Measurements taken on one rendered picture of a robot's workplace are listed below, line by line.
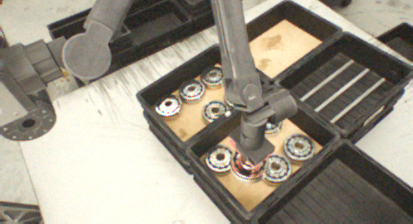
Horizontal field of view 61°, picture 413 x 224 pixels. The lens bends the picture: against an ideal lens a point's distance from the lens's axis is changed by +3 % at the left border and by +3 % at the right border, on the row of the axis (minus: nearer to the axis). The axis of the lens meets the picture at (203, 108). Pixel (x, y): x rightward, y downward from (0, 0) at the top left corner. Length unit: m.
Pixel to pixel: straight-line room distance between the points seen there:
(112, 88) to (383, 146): 1.14
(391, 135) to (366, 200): 0.39
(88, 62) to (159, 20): 1.84
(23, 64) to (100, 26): 0.14
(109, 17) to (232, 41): 0.24
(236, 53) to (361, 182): 0.66
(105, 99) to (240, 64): 0.98
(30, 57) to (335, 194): 0.91
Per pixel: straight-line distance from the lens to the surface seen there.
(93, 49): 0.62
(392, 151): 1.45
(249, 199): 1.11
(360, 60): 1.49
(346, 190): 1.17
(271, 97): 0.75
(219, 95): 1.33
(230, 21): 0.71
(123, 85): 1.62
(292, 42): 1.54
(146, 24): 2.43
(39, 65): 0.64
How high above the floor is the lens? 1.86
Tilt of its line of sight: 53 degrees down
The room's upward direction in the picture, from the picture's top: 8 degrees counter-clockwise
